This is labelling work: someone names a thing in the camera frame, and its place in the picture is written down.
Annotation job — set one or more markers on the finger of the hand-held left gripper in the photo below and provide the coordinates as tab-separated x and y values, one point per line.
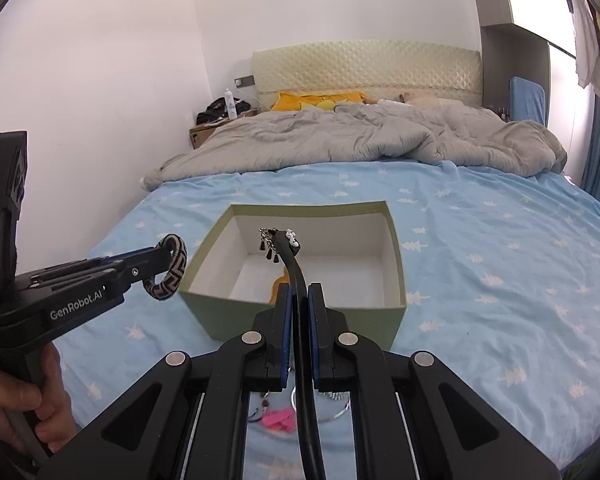
130	254
145	267

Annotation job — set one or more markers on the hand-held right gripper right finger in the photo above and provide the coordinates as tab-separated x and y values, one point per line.
316	345

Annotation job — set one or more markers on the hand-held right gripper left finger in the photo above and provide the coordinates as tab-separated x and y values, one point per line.
283	340

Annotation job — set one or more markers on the green cardboard box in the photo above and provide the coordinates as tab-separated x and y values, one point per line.
230	321

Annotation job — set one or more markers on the black choker with charms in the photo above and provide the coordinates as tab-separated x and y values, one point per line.
296	272

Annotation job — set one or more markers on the silver bangle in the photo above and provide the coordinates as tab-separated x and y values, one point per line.
336	415

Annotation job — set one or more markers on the pink flower charm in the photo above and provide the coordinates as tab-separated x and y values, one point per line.
278	419

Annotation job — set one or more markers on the person's left hand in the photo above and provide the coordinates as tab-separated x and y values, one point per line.
55	405

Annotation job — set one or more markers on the orange gourd pendant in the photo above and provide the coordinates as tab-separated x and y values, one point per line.
280	290

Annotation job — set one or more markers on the brown cardboard box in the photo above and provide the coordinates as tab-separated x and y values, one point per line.
202	135

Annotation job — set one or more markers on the black bag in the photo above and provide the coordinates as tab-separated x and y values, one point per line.
220	112

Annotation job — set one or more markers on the blue tree print bedsheet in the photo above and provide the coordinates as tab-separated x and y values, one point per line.
480	285

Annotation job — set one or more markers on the white plastic bottle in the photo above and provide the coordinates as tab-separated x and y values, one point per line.
230	107

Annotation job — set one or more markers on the grey duvet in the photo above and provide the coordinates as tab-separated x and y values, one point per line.
330	135

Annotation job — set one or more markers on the yellow pillow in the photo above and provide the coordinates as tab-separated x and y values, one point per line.
300	101

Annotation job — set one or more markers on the beige cushion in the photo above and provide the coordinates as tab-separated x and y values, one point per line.
430	101

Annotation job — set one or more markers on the cream quilted headboard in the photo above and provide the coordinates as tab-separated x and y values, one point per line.
365	70

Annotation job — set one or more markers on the blue towel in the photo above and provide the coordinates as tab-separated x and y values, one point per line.
527	102

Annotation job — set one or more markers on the grey wardrobe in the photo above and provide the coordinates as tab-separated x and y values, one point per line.
515	50

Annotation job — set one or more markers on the white hanging garments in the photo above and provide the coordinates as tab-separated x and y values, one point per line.
585	50

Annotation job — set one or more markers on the grey wall socket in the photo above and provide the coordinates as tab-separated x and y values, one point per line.
244	80

